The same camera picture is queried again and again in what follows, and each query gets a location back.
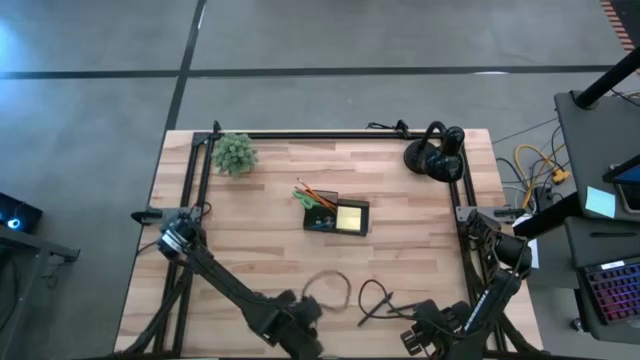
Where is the black aluminium table frame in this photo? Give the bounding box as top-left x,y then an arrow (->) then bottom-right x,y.
116,119 -> 542,360

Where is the light blue sticky note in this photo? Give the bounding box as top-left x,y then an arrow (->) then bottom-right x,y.
584,185 -> 618,220

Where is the grey equipment desk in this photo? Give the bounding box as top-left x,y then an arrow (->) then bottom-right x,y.
563,214 -> 640,347

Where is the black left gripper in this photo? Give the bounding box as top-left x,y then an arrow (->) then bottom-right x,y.
271,289 -> 327,360

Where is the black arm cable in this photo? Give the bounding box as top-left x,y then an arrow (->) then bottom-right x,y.
300,269 -> 353,314
356,278 -> 427,322

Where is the yellow floor cable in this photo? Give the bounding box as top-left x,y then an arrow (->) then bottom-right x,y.
514,143 -> 573,209

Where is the black cart leg bar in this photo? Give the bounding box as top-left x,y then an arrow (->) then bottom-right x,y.
513,191 -> 587,247

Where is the black tablet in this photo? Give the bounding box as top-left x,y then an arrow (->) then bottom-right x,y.
601,153 -> 640,214

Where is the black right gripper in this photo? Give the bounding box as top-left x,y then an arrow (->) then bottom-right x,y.
399,299 -> 472,358

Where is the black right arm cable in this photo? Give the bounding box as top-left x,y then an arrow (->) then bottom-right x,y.
356,278 -> 427,322

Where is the backlit laptop keyboard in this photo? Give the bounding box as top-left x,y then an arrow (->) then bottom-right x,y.
581,255 -> 640,327

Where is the green plant in white pot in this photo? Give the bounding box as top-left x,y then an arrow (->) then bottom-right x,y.
210,131 -> 260,178

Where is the grey cart table top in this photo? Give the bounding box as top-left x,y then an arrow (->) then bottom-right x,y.
553,89 -> 640,224

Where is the white paper sheet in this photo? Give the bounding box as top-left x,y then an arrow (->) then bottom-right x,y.
516,213 -> 542,270

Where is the black round pole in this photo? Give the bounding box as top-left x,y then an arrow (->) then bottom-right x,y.
571,46 -> 640,111

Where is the black device with blue light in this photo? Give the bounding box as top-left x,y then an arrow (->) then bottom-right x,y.
0,191 -> 44,234

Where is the yellow sticky note pad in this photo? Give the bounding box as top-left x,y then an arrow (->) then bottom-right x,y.
335,205 -> 363,233

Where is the black equipment stand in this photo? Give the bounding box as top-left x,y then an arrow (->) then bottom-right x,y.
0,224 -> 82,360

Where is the yellow pencil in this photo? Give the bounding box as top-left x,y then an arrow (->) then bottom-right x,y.
293,185 -> 336,214
295,176 -> 338,212

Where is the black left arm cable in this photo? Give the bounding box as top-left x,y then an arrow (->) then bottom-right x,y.
300,269 -> 353,314

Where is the black mesh desk organizer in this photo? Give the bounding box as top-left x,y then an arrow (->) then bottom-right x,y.
301,188 -> 372,238

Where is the black lamp power cord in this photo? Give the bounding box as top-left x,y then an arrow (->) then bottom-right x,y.
365,118 -> 413,141

